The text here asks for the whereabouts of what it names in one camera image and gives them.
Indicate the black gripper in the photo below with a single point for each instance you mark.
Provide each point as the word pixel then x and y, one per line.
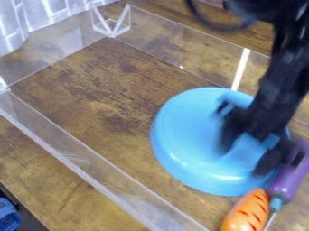
pixel 261 119

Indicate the purple toy eggplant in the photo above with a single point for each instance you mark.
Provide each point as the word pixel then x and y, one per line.
pixel 288 180

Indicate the orange toy carrot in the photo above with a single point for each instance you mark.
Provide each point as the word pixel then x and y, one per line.
pixel 248 215

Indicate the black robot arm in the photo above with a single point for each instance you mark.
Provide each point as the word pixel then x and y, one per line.
pixel 284 85

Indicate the blue round plate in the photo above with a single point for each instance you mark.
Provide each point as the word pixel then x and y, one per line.
pixel 185 138

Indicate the blue object at corner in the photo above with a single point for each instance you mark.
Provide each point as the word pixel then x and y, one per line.
pixel 10 217

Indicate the white curtain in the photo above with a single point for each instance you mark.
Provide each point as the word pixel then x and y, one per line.
pixel 24 16

